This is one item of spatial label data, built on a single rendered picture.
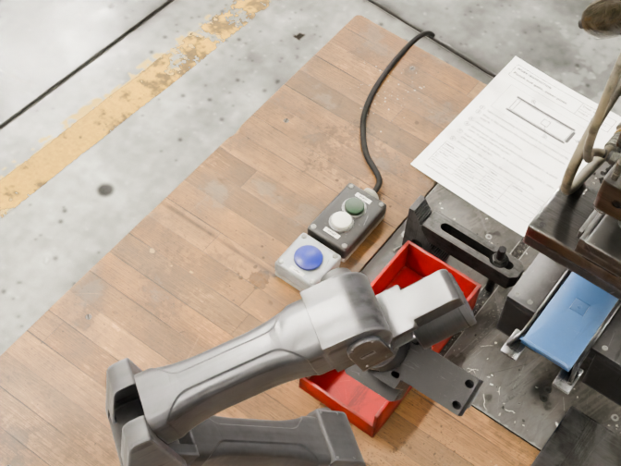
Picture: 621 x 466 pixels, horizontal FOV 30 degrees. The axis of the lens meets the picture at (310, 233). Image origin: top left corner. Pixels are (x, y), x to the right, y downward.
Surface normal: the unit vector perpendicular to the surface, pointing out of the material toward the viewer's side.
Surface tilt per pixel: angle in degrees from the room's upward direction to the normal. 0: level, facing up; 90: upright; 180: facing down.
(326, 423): 37
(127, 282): 0
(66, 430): 0
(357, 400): 0
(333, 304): 20
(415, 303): 26
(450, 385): 31
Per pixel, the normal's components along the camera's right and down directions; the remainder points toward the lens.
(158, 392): -0.27, -0.46
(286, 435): 0.61, -0.60
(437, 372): -0.26, -0.17
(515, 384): 0.05, -0.57
